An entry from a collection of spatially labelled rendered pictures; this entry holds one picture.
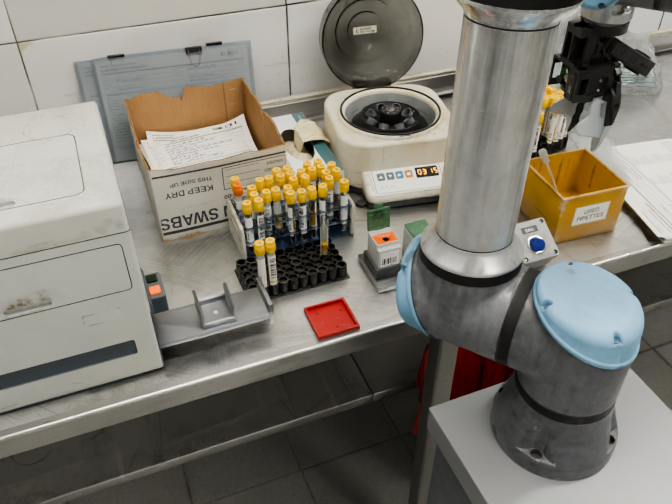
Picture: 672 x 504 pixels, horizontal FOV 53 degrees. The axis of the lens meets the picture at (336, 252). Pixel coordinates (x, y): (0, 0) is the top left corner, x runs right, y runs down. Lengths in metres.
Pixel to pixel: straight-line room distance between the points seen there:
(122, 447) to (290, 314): 0.76
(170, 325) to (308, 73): 0.74
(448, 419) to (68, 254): 0.51
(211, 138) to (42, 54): 0.34
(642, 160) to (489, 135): 0.90
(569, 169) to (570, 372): 0.67
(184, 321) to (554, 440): 0.54
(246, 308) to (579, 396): 0.50
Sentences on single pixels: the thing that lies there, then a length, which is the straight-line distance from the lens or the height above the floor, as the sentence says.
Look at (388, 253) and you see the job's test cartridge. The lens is 1.08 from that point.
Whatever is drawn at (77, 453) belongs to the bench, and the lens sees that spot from 1.74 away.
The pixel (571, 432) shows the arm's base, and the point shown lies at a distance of 0.83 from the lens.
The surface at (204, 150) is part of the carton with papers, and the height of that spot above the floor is 0.94.
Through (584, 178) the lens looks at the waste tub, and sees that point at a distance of 1.36.
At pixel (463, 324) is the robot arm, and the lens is 0.76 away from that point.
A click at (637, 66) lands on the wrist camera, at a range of 1.20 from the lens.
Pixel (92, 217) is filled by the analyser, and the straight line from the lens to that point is 0.83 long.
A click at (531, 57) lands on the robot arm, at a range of 0.63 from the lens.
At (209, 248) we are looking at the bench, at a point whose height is 0.88.
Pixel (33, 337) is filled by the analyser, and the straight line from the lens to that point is 0.94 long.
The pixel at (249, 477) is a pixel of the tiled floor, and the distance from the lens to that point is 1.93.
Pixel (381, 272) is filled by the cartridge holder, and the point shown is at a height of 0.90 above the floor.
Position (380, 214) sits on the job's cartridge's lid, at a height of 0.98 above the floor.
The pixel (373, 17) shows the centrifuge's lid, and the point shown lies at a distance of 1.51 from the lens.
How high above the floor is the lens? 1.63
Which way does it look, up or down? 40 degrees down
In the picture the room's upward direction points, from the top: straight up
